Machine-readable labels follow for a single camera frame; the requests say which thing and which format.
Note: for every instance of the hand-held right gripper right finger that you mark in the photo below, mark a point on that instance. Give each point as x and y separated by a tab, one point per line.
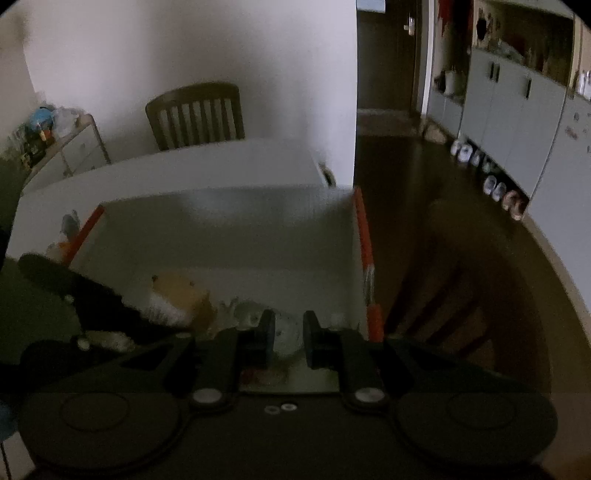
310	344

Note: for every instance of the white bucket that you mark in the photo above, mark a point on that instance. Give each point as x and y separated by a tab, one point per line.
451	83

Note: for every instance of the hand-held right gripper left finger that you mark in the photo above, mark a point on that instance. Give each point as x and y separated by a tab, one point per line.
267	339

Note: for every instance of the slatted dark wooden chair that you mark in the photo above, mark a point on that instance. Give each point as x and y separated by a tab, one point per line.
194	115

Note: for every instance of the curved-back dark wooden chair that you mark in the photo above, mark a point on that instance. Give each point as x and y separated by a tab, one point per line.
438	300

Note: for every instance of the small toy on table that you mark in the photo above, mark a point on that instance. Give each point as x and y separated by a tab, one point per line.
69	230

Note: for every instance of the wooden shelf unit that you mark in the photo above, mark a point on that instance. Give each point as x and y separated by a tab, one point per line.
531	32

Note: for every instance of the orange white plush toy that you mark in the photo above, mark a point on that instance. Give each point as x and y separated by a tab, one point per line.
175	295

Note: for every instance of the white drawer sideboard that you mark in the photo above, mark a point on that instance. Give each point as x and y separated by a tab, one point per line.
74	152

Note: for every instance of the orange white cardboard box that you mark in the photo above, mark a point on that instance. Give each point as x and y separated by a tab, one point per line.
231	240

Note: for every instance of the row of shoes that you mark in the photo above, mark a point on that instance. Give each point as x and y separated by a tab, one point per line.
491	184

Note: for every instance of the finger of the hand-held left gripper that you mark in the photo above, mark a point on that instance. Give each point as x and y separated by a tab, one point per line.
51	351
69	281

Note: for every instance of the grey cabinet unit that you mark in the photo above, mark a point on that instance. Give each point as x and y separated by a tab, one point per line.
517	120

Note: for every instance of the blue toy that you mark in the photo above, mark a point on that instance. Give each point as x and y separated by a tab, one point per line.
41	119

